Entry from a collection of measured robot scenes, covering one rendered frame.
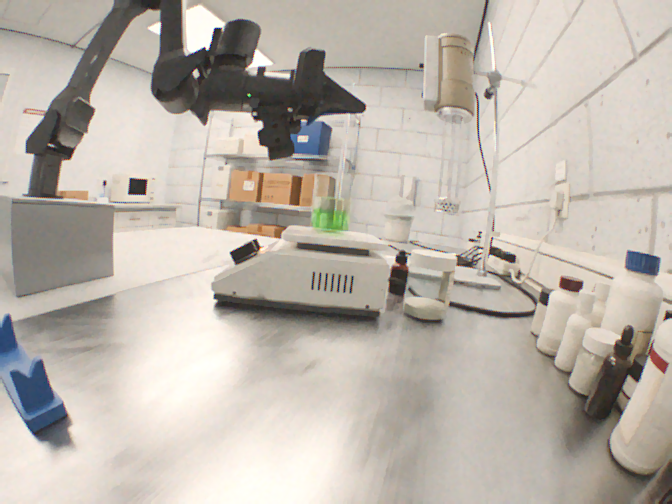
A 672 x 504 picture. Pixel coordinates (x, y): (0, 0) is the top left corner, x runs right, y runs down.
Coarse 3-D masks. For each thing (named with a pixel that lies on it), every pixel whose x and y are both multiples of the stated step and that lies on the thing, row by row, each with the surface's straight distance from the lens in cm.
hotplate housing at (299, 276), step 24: (264, 264) 34; (288, 264) 33; (312, 264) 33; (336, 264) 33; (360, 264) 34; (384, 264) 34; (216, 288) 36; (240, 288) 35; (264, 288) 34; (288, 288) 34; (312, 288) 34; (336, 288) 34; (360, 288) 34; (384, 288) 35; (336, 312) 35; (360, 312) 35
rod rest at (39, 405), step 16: (0, 336) 26; (0, 352) 27; (16, 352) 26; (0, 368) 24; (16, 368) 19; (32, 368) 19; (16, 384) 19; (32, 384) 19; (48, 384) 19; (16, 400) 21; (32, 400) 19; (48, 400) 20; (32, 416) 19; (48, 416) 19; (64, 416) 20
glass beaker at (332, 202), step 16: (320, 176) 36; (336, 176) 35; (352, 176) 40; (320, 192) 36; (336, 192) 35; (352, 192) 37; (320, 208) 36; (336, 208) 35; (352, 208) 38; (320, 224) 36; (336, 224) 36
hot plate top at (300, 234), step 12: (288, 228) 39; (300, 228) 41; (288, 240) 34; (300, 240) 33; (312, 240) 33; (324, 240) 33; (336, 240) 33; (348, 240) 34; (360, 240) 34; (372, 240) 36
